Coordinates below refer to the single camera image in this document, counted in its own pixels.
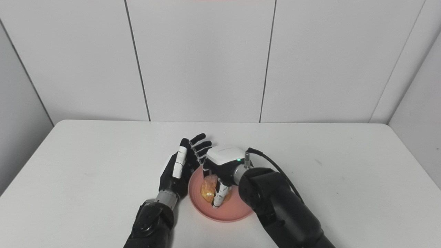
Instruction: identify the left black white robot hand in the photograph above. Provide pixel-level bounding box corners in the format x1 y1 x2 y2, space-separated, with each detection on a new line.
158 133 213 200

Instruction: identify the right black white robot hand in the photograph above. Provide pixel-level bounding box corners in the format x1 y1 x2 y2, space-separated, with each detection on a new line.
203 145 246 209

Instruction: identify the cream puff pastry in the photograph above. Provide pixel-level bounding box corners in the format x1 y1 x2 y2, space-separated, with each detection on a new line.
200 174 233 204

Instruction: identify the pink round plate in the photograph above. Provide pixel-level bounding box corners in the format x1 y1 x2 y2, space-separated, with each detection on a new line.
188 167 255 223

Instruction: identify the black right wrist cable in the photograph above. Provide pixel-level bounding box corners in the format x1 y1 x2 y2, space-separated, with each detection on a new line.
244 147 305 204

